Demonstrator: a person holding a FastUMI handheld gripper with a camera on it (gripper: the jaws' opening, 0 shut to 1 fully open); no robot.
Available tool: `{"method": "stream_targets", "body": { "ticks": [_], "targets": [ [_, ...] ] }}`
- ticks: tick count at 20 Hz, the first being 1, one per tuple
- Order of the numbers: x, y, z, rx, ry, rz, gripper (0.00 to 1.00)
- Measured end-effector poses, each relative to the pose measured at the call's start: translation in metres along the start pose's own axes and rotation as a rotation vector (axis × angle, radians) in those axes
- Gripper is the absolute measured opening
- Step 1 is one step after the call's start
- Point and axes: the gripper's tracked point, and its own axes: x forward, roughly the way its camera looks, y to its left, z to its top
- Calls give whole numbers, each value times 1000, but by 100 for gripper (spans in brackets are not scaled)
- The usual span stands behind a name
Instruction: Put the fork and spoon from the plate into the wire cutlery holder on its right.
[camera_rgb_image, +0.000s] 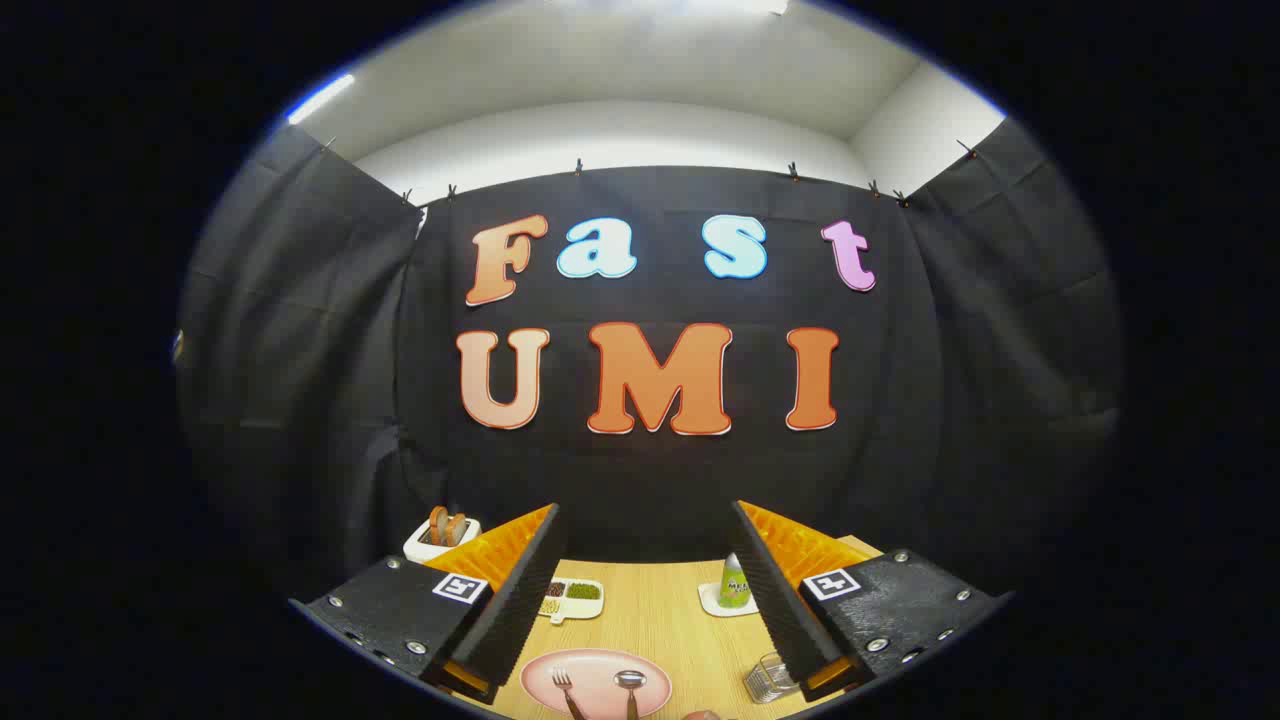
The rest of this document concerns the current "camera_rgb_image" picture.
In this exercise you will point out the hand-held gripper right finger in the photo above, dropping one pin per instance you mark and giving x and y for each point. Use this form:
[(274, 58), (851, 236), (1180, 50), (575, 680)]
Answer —
[(775, 600)]

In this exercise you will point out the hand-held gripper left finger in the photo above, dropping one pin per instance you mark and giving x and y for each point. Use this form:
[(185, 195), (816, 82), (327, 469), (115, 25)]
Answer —
[(520, 600)]

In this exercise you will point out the green soda bottle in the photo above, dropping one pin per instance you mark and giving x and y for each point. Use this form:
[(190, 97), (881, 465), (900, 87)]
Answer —
[(734, 585)]

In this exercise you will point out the green mung beans pile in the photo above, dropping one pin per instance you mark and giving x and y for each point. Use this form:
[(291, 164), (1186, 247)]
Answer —
[(584, 591)]

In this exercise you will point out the white square coaster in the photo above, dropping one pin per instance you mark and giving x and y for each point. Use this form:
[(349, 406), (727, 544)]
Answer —
[(710, 600)]

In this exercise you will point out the white divided snack tray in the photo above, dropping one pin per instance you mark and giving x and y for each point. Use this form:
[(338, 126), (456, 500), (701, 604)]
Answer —
[(585, 606)]

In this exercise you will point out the toasted bread slice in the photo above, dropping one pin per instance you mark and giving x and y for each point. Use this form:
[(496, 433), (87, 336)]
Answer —
[(437, 524), (456, 528)]

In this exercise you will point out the pink round plate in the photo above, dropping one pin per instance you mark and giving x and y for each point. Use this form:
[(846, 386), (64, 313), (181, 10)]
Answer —
[(600, 665)]

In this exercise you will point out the white toaster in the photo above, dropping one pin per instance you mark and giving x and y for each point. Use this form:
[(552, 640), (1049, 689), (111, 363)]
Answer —
[(420, 545)]

